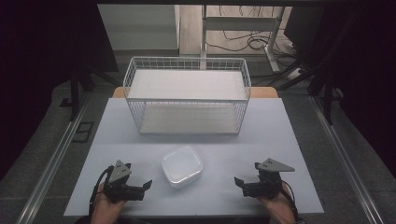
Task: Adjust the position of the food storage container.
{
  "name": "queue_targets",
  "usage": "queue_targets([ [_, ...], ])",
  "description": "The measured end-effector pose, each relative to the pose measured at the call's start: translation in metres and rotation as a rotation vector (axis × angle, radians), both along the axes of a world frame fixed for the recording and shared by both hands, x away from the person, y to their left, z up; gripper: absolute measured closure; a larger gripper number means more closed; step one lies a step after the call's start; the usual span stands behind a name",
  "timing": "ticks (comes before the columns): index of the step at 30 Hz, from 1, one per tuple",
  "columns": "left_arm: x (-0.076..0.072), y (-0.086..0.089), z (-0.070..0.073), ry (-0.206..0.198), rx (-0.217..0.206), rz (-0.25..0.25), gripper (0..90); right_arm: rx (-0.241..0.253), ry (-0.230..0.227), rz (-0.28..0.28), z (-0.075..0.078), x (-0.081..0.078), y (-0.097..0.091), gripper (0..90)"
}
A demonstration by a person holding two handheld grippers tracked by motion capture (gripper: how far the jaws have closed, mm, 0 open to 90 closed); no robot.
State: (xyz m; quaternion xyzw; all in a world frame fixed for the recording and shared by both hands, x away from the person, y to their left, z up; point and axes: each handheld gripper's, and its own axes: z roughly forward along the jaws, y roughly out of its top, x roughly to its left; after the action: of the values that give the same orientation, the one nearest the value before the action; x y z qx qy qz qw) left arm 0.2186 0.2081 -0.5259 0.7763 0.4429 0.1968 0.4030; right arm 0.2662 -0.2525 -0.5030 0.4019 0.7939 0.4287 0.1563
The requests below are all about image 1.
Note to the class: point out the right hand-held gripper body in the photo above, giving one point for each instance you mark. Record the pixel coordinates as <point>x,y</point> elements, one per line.
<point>269,180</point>

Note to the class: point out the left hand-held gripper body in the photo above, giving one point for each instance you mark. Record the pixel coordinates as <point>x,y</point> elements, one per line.
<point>120,174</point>

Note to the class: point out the white square plastic container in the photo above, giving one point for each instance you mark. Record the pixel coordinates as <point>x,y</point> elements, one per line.
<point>182,166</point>

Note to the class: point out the person's right hand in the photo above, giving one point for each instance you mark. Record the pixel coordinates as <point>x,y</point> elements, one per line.
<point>278,207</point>

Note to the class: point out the person's left hand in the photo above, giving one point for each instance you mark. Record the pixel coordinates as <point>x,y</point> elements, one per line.
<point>106,210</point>

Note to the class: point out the black metal stand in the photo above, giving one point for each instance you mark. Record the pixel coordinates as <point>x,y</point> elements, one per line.
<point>74,93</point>
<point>327,93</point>

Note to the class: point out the white power strip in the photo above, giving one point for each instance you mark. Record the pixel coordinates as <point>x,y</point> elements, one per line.
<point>294,74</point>

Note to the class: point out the white cabinet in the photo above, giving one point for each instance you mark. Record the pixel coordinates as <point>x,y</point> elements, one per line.
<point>140,28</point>

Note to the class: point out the black floor bracket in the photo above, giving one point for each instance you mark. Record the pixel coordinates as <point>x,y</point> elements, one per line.
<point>83,132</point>

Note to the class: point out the aluminium floor rail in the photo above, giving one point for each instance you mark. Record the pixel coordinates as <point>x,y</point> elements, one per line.
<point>348,165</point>
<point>53,165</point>

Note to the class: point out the white metal desk frame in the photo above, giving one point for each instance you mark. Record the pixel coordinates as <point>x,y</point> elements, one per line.
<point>239,23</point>

